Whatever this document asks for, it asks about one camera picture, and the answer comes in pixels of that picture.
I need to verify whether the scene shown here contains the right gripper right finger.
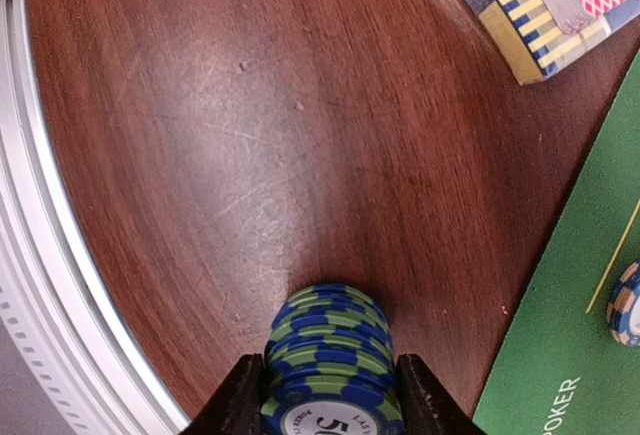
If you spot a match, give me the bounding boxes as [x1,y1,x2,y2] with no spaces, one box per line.
[396,354,483,435]

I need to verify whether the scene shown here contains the green poker chip stack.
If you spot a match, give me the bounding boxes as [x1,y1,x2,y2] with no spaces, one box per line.
[260,284,405,434]

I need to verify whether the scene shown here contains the round green poker mat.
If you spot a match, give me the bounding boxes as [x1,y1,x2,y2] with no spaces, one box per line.
[474,64,639,434]

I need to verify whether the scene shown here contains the blue white chips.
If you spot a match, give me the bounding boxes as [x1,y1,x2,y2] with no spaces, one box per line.
[606,260,639,348]

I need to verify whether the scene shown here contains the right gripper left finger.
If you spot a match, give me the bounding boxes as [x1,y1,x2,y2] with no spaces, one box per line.
[180,354,264,435]

